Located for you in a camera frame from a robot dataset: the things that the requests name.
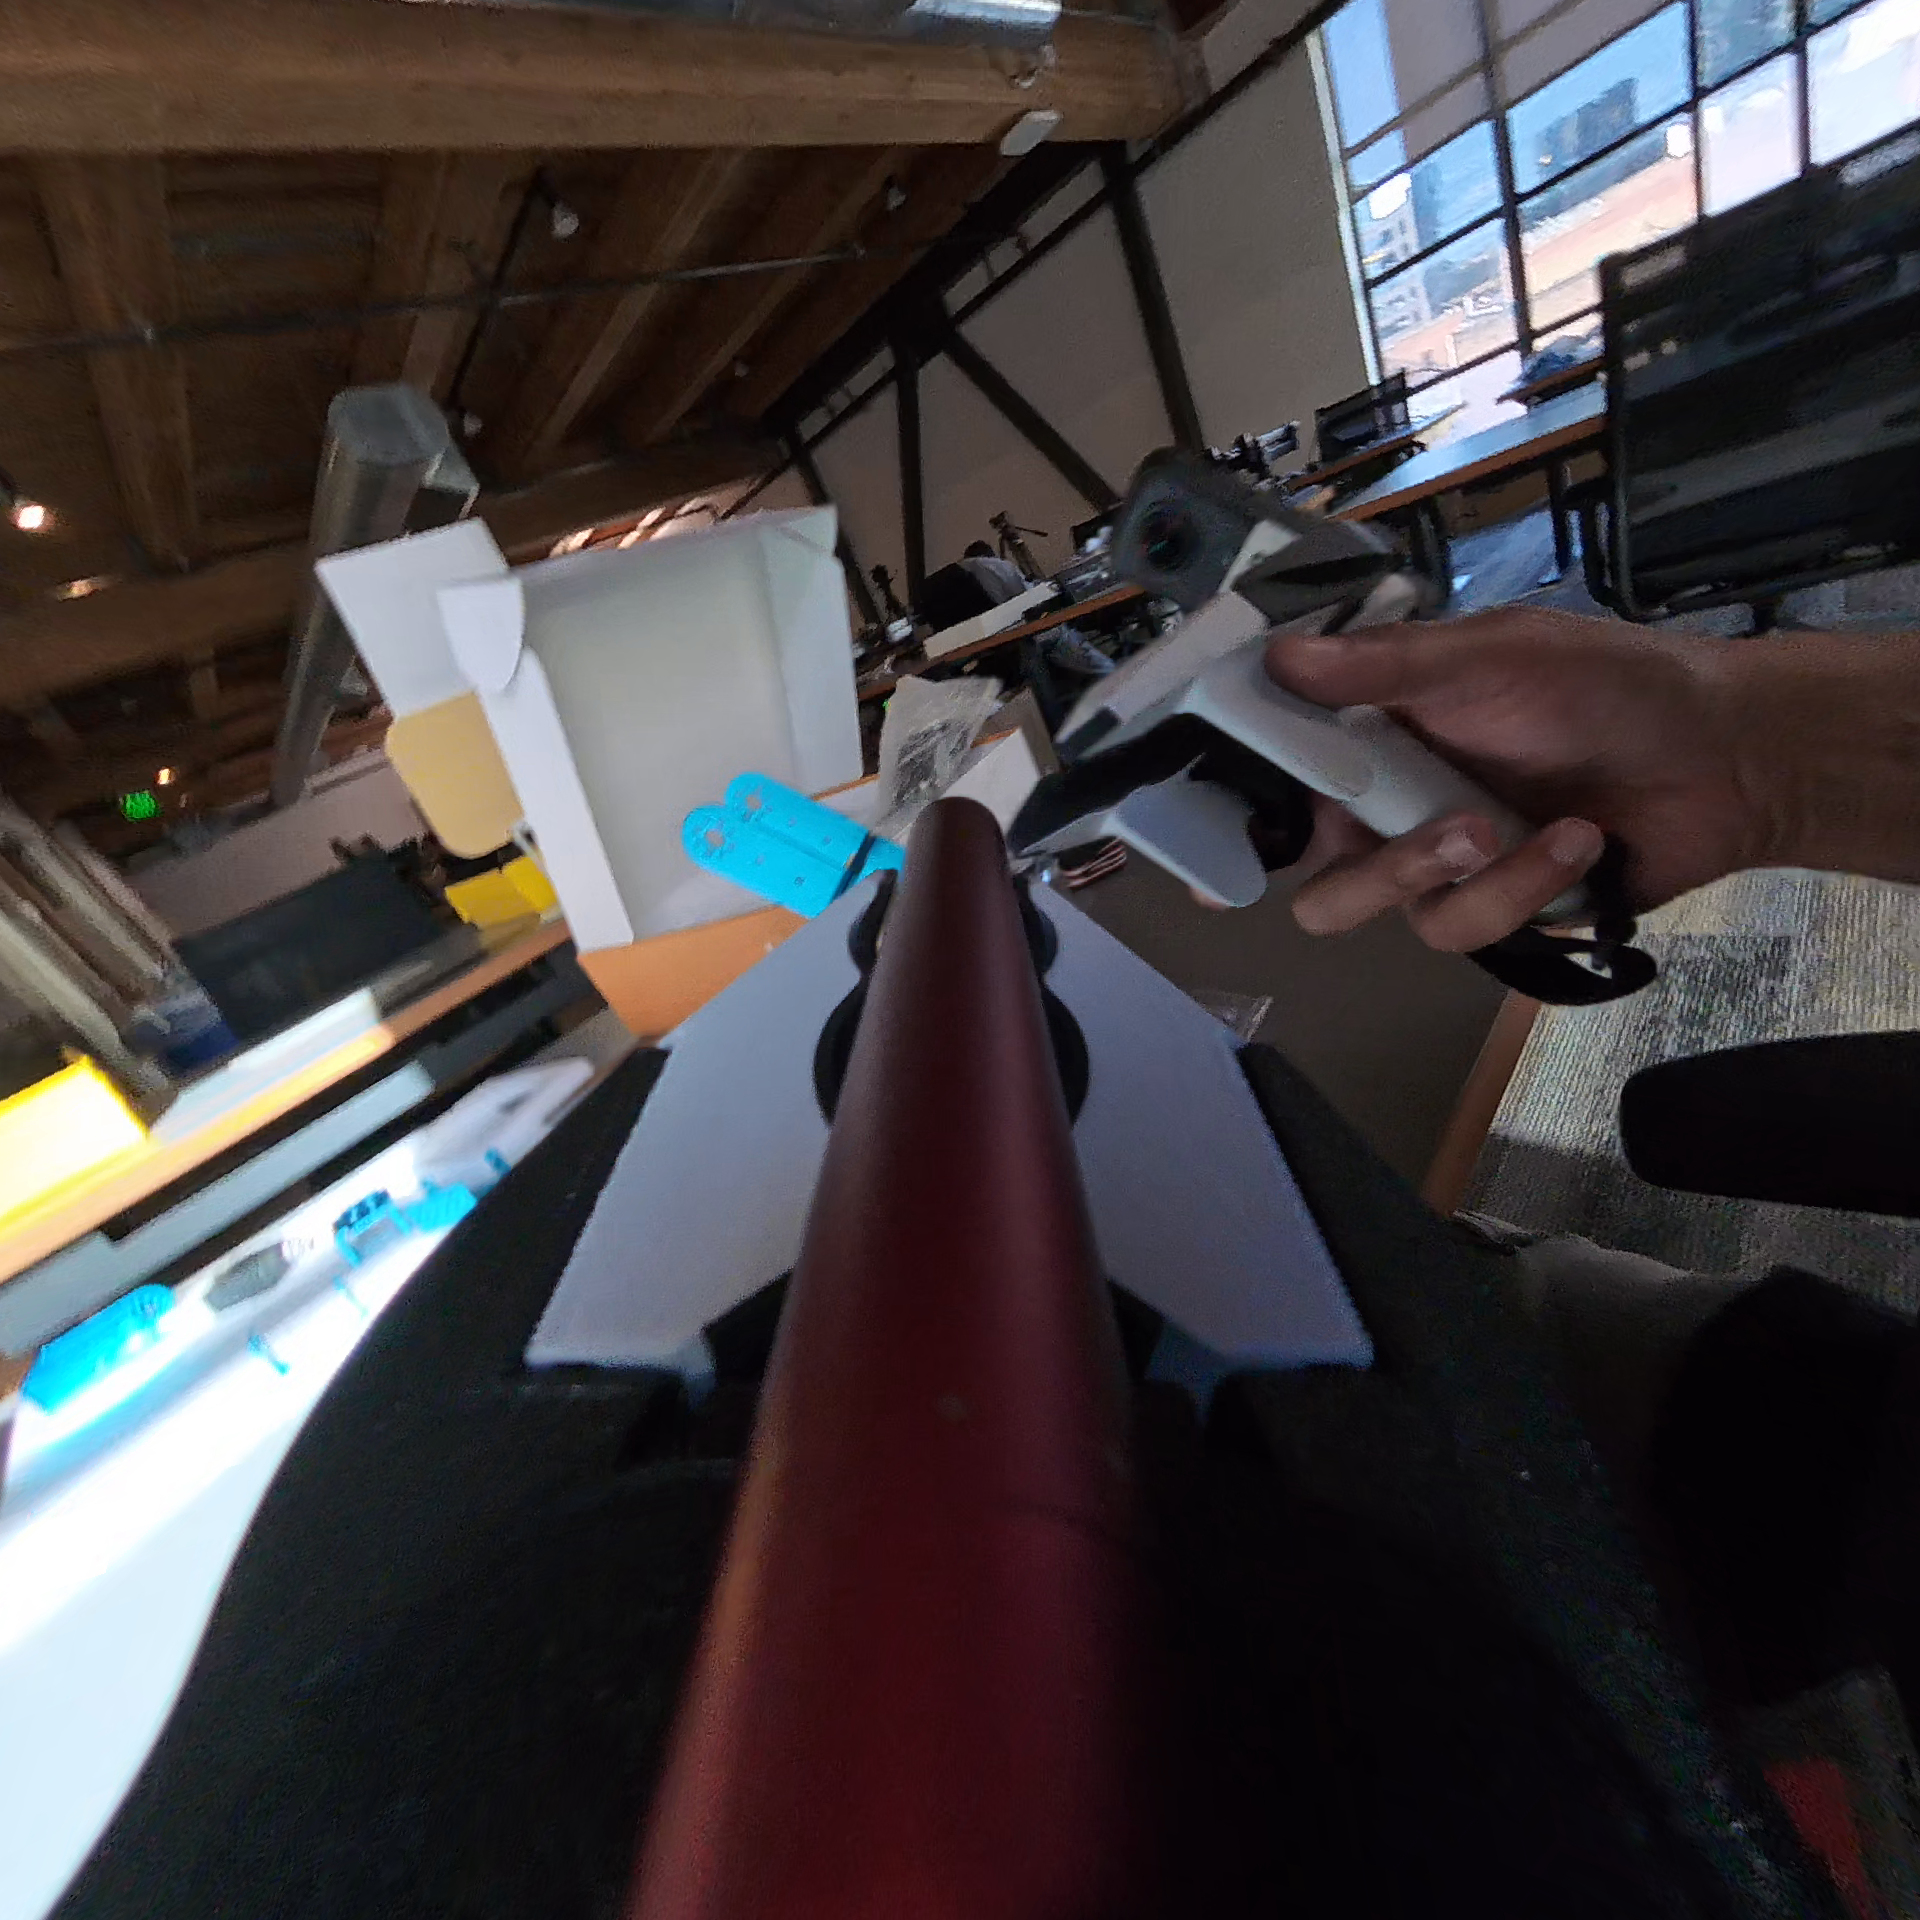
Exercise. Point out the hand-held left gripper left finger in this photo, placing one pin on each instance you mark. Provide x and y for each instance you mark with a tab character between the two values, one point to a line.
704	1201

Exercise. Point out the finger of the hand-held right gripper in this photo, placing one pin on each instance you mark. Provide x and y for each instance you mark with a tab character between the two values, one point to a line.
1154	691

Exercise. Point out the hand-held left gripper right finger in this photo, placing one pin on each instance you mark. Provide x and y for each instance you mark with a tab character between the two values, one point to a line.
1201	1201

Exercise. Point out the blue toy robot arm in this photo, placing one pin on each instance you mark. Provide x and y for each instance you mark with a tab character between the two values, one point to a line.
779	849

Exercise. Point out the person's right forearm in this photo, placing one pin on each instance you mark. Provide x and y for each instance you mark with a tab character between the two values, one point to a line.
1860	751

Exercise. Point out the long wooden desk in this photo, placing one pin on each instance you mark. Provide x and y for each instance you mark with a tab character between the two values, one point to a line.
1499	451

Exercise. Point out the white neighbouring desk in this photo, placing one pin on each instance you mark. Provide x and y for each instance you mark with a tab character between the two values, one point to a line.
270	1096

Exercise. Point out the person's right hand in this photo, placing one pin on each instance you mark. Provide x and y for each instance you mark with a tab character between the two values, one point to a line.
1576	720

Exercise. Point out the white foam sheet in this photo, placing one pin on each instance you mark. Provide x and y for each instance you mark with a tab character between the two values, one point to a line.
495	1108

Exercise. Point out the clear plastic bag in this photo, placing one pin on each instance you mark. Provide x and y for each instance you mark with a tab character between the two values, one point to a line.
931	744

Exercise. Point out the small yellow bin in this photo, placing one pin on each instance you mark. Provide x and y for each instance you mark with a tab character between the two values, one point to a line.
503	892

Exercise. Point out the white cardboard box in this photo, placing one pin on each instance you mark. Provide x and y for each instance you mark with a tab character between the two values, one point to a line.
675	720

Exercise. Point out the dark storage case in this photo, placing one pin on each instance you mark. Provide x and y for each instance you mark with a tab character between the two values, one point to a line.
299	931

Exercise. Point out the black mesh office chair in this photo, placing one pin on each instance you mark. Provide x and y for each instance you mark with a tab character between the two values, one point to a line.
1770	389

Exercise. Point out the large grid window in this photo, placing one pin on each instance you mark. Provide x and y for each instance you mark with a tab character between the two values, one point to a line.
1590	119

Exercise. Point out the black chair armrest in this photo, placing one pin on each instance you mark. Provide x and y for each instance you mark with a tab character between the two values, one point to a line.
1770	1125

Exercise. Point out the yellow box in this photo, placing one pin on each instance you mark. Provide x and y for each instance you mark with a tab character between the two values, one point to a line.
66	1132

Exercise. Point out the person's dark pants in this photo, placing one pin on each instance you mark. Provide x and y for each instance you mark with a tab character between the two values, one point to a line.
1800	1500

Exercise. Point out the green exit sign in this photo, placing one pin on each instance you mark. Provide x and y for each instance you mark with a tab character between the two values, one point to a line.
138	804

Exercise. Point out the small blue metal bracket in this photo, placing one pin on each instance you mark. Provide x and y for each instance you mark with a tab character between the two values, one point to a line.
404	1223

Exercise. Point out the metal air duct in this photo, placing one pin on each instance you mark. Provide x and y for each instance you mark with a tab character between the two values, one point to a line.
376	495

